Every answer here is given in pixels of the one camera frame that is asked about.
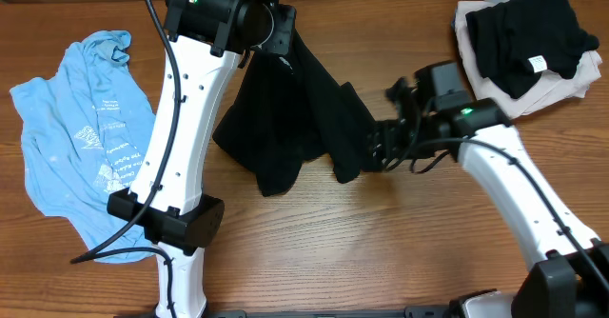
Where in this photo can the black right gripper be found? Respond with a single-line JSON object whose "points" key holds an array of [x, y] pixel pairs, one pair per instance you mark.
{"points": [[388, 137]]}

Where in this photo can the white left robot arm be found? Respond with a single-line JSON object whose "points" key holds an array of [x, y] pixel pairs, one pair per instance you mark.
{"points": [[205, 41]]}

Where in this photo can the folded beige garment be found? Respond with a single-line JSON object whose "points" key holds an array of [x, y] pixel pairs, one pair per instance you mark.
{"points": [[546, 91]]}

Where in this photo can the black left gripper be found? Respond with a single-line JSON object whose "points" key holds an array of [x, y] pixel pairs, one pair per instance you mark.
{"points": [[284, 29]]}

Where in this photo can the black t-shirt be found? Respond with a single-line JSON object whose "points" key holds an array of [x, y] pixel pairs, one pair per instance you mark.
{"points": [[289, 110]]}

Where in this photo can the folded black garment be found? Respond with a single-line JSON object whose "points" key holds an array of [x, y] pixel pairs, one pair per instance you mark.
{"points": [[515, 41]]}

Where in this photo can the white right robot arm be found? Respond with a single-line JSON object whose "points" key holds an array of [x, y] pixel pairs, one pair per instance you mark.
{"points": [[567, 262]]}

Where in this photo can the light blue t-shirt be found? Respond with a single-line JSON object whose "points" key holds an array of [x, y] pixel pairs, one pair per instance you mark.
{"points": [[85, 133]]}

